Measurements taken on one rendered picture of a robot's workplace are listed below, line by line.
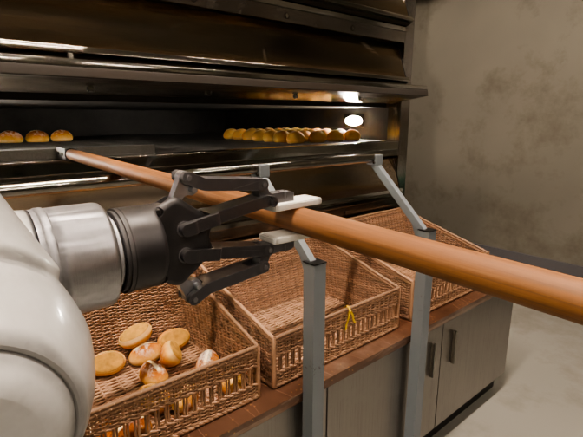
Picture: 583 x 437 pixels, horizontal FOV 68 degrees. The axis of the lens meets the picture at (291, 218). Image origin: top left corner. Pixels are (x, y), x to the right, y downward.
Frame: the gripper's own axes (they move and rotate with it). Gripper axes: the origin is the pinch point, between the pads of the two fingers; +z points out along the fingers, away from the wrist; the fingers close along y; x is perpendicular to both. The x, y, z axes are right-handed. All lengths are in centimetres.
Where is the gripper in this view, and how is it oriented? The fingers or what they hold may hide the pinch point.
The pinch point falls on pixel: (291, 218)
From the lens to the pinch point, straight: 50.1
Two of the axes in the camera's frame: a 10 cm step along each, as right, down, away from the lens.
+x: 6.4, 1.8, -7.5
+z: 7.7, -1.4, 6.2
